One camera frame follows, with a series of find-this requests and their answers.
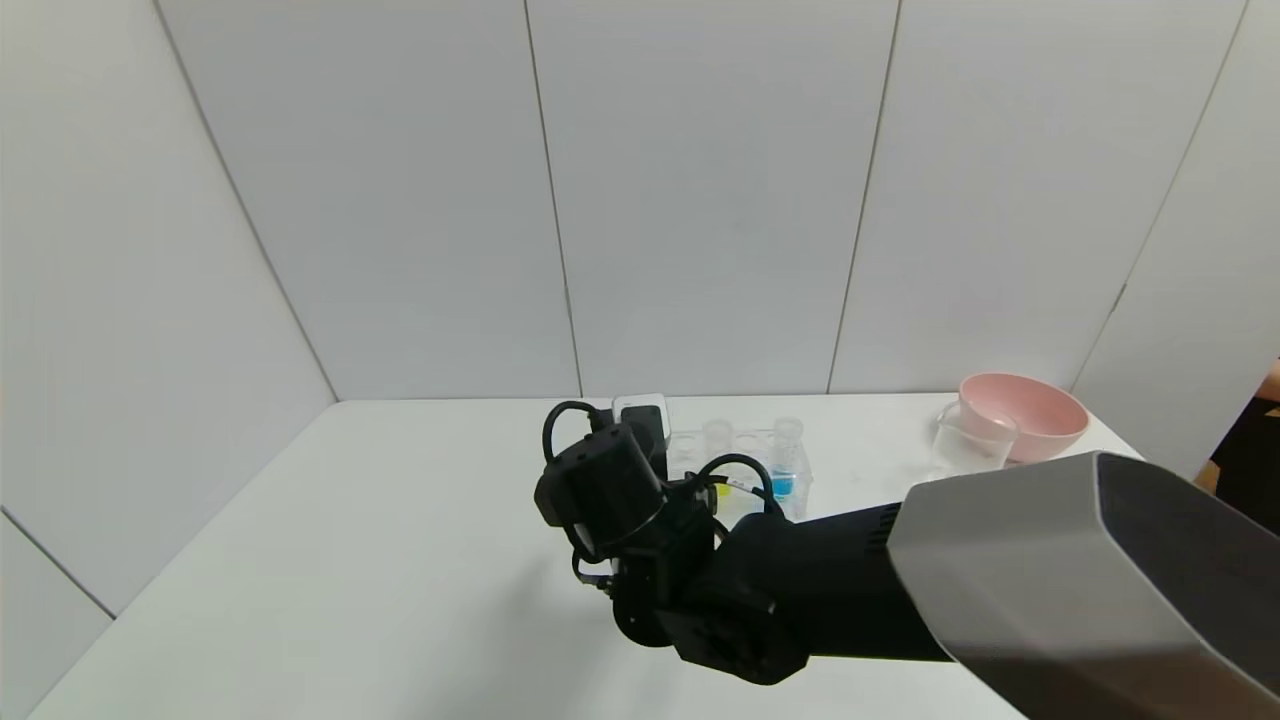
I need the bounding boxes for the test tube with yellow pigment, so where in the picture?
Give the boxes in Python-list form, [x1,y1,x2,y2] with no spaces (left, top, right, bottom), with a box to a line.
[702,419,735,503]

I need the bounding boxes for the clear acrylic test tube rack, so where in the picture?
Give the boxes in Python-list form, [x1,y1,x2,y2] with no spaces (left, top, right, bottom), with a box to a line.
[668,428,813,523]

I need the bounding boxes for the test tube with blue pigment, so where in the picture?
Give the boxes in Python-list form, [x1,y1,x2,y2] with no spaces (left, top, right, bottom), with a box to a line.
[771,417,805,501]

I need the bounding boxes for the clear glass beaker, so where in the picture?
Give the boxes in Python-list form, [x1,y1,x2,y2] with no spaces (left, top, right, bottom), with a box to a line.
[925,401,1020,491]

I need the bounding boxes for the pink bowl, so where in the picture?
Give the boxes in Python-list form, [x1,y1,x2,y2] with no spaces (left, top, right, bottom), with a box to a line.
[956,372,1091,466]

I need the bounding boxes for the dark background object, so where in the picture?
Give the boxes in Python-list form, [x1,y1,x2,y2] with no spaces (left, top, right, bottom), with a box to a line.
[1212,358,1280,506]

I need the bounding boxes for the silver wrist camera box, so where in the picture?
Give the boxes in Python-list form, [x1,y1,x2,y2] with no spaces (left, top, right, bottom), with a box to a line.
[611,393,672,456]

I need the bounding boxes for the black camera cable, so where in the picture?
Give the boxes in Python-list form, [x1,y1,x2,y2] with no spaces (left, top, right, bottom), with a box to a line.
[541,400,615,469]

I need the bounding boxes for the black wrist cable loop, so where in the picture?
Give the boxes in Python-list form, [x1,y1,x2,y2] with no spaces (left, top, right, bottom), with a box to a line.
[688,452,785,521]

